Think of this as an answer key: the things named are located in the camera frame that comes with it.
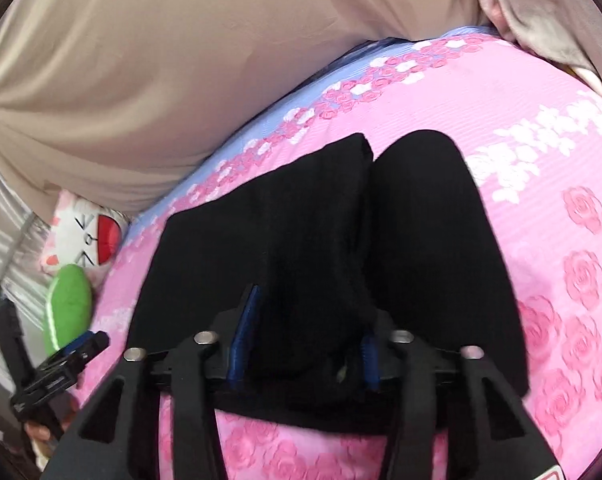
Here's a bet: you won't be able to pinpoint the person's left hand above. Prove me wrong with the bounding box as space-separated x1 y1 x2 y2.
24 400 79 458

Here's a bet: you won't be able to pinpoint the green plush pillow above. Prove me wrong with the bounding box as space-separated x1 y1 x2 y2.
42 264 93 356

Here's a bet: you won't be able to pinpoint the black pants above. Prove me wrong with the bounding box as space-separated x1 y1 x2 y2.
128 130 532 436

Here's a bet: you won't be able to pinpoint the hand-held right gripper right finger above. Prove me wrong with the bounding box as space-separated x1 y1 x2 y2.
358 310 562 480

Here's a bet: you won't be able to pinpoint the cartoon face pillow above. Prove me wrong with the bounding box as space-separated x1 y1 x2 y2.
38 190 132 276

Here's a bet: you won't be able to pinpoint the beige curtain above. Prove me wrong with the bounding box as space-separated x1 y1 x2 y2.
0 0 486 223

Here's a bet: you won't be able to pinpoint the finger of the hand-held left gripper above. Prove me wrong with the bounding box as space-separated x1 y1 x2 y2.
10 331 110 413
0 299 37 397

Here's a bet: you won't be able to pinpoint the pink rose-print bedsheet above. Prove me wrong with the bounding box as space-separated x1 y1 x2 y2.
74 25 602 480

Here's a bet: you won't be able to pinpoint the pale pink floral quilt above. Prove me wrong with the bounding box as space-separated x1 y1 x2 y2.
461 0 602 103

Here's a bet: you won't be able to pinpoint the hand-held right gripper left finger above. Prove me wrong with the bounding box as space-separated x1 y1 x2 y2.
41 284 262 480

